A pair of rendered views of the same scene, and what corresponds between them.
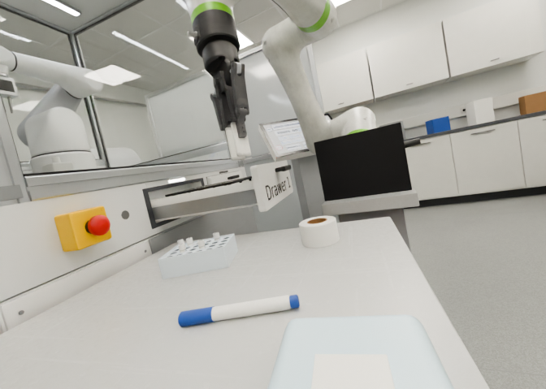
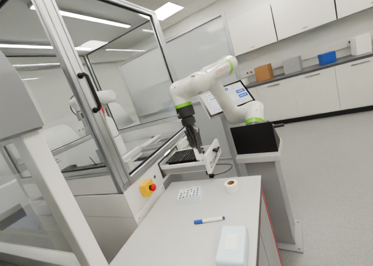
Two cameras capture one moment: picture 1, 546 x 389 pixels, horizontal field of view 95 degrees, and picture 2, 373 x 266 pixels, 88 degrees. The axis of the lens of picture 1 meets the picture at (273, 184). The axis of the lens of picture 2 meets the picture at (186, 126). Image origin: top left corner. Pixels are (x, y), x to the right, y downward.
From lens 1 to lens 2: 0.63 m
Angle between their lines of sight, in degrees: 12
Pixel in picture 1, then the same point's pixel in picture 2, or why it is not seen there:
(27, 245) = (135, 197)
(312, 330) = (226, 229)
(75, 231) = (147, 191)
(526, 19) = not seen: outside the picture
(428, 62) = (319, 9)
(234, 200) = (197, 168)
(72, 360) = (170, 232)
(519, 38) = not seen: outside the picture
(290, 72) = (215, 89)
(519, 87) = not seen: outside the picture
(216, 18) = (186, 110)
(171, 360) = (196, 232)
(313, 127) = (229, 113)
